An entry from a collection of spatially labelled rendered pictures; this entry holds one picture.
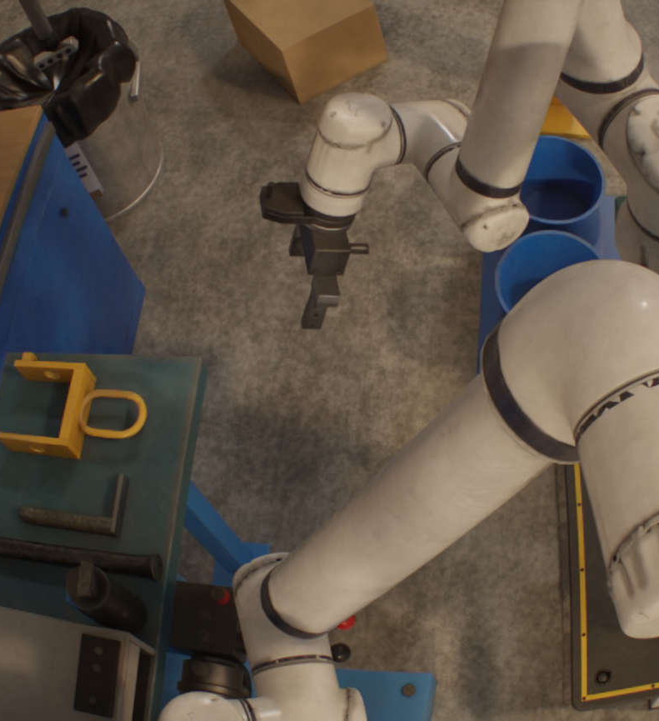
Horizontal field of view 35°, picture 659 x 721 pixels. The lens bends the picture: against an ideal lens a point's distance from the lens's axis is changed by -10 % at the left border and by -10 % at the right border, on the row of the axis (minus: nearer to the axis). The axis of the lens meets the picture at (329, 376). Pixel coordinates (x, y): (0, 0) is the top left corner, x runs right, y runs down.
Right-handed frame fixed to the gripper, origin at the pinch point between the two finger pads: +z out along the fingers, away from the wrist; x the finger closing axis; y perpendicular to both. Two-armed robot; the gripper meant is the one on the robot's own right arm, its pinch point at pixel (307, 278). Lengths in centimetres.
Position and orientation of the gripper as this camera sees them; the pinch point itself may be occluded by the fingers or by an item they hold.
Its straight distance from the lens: 162.3
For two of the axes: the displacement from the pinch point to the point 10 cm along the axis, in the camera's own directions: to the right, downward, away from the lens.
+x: -1.5, -8.1, 5.7
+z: -2.0, 5.9, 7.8
